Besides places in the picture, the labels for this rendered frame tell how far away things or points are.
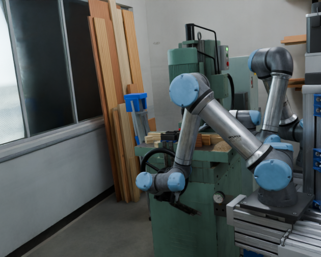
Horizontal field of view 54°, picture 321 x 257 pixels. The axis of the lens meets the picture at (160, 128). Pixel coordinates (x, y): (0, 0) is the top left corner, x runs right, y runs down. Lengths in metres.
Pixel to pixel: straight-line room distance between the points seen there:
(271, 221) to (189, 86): 0.62
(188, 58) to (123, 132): 1.60
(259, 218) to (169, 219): 0.80
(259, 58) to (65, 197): 2.17
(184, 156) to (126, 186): 2.07
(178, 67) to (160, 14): 2.71
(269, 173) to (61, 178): 2.22
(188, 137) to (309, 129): 0.50
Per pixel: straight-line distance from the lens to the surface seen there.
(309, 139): 1.46
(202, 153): 1.78
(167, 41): 4.44
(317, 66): 1.44
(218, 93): 2.04
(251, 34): 4.13
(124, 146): 3.30
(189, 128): 1.32
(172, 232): 2.07
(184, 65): 1.85
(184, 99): 1.13
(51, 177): 2.94
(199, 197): 1.88
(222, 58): 2.13
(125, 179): 3.37
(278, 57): 1.57
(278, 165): 1.12
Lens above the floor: 1.37
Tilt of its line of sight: 11 degrees down
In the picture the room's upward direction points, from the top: 5 degrees counter-clockwise
